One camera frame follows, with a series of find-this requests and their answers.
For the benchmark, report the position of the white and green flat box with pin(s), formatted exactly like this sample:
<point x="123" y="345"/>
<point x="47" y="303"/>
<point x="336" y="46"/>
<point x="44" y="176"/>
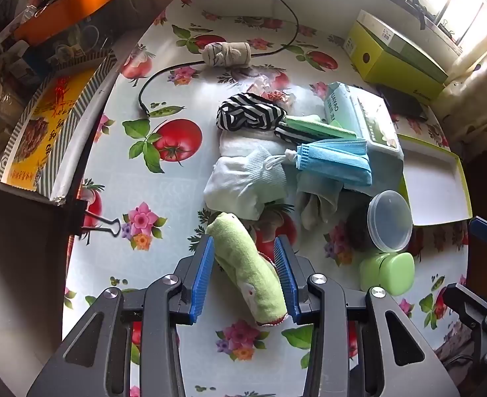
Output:
<point x="409" y="51"/>

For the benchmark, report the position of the bright green cloth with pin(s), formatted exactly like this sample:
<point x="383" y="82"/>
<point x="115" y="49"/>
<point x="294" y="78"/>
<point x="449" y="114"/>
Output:
<point x="318" y="128"/>

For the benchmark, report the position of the yellow-green cardboard box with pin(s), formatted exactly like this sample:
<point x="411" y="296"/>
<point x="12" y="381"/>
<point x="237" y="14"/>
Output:
<point x="376" y="61"/>

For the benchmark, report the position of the orange tray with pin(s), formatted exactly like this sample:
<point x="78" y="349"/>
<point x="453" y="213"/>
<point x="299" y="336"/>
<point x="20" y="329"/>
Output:
<point x="70" y="8"/>

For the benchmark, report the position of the yellow printed cardboard box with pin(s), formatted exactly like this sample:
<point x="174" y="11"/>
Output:
<point x="53" y="132"/>

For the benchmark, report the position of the crumpled clear plastic wrapper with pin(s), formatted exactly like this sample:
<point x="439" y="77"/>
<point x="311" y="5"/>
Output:
<point x="268" y="89"/>

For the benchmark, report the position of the black power bank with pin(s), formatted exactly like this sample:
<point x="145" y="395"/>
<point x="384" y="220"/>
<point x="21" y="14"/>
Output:
<point x="402" y="101"/>

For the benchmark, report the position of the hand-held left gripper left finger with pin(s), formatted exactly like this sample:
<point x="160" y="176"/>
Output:
<point x="199" y="281"/>

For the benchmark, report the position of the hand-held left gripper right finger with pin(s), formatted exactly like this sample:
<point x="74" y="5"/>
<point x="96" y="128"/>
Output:
<point x="288" y="281"/>

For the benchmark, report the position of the light green towel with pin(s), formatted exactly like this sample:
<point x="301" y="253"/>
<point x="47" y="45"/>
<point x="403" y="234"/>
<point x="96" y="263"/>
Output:
<point x="247" y="264"/>

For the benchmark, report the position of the green soap box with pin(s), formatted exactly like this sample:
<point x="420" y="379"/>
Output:
<point x="386" y="273"/>

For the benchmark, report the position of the white towel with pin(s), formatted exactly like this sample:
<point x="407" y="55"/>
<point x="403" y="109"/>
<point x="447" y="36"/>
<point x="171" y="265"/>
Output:
<point x="239" y="142"/>
<point x="231" y="190"/>

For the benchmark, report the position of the black white striped sock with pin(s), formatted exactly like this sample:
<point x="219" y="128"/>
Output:
<point x="247" y="111"/>
<point x="289" y="134"/>

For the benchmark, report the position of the beige rolled socks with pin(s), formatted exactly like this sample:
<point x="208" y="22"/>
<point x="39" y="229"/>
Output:
<point x="227" y="53"/>

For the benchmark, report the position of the wet wipes pack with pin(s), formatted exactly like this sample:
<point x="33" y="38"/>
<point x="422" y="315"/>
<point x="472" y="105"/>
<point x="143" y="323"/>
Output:
<point x="367" y="120"/>

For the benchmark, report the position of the floral plastic tablecloth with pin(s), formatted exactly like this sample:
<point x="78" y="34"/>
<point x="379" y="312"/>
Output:
<point x="177" y="173"/>

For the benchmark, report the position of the yellow-green box tray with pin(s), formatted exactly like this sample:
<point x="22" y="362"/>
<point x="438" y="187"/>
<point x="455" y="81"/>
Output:
<point x="433" y="186"/>

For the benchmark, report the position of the grey sock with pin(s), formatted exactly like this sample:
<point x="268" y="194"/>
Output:
<point x="320" y="198"/>

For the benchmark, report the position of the black binder clip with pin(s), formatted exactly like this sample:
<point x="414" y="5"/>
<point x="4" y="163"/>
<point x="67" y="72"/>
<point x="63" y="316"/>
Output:
<point x="74" y="217"/>

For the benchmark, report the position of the clear plastic lid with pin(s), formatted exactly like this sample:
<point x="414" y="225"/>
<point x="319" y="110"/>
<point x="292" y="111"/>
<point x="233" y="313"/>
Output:
<point x="390" y="223"/>

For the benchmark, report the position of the white rolled towel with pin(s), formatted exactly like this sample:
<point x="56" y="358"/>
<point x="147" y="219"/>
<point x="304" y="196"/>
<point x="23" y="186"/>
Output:
<point x="239" y="142"/>

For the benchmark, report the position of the blue face mask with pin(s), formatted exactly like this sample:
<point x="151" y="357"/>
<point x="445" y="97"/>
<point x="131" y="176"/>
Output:
<point x="334" y="161"/>

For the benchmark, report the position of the pile of packets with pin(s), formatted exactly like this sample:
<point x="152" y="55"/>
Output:
<point x="3" y="87"/>

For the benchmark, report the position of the cream dotted curtain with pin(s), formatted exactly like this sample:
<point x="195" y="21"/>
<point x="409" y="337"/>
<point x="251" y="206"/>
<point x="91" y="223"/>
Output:
<point x="479" y="107"/>

